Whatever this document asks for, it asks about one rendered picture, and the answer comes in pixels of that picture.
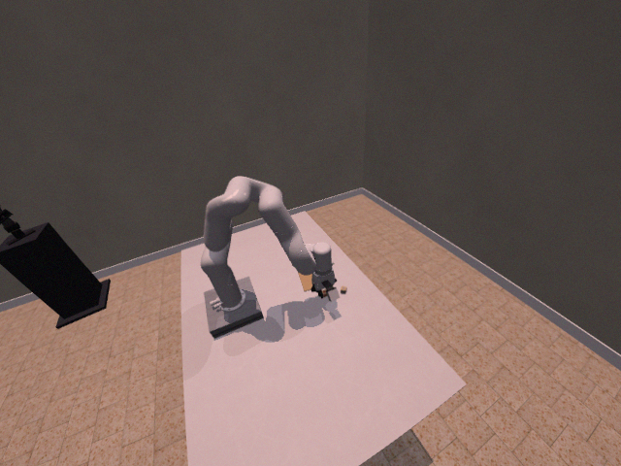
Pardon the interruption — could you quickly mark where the orange flat mat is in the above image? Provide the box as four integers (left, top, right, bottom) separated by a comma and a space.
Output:
298, 272, 312, 291

